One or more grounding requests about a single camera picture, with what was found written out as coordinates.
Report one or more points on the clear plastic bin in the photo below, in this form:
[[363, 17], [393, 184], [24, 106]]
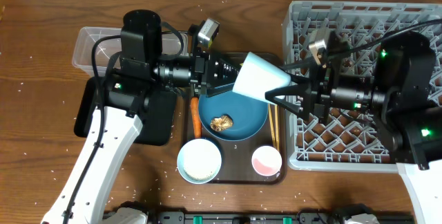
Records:
[[89, 35]]

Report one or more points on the brown serving tray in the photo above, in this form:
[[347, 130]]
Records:
[[236, 159]]

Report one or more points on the left wooden chopstick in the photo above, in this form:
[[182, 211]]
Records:
[[273, 136]]

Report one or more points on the blue plate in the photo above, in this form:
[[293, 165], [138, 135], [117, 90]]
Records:
[[248, 115]]

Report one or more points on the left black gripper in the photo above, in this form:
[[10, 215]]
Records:
[[199, 73]]

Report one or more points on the brown food scrap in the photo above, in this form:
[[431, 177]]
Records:
[[221, 123]]

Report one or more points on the light blue rice bowl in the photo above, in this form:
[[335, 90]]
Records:
[[199, 161]]

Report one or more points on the orange carrot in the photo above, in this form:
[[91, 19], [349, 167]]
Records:
[[197, 126]]

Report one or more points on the pink small cup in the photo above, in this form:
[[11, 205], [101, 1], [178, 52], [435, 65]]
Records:
[[266, 161]]

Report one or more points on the grey dishwasher rack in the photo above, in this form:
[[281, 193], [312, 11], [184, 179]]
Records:
[[341, 144]]

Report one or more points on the black tray bin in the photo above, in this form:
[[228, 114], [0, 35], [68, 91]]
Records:
[[156, 120]]

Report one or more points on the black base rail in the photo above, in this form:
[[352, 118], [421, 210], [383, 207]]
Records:
[[135, 212]]

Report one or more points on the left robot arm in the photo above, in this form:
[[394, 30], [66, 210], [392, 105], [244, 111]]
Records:
[[124, 95]]

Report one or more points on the light blue cup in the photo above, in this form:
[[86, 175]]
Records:
[[257, 76]]

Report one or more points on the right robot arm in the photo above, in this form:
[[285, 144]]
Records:
[[397, 96]]

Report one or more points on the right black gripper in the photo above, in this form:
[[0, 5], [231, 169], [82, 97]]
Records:
[[320, 96]]

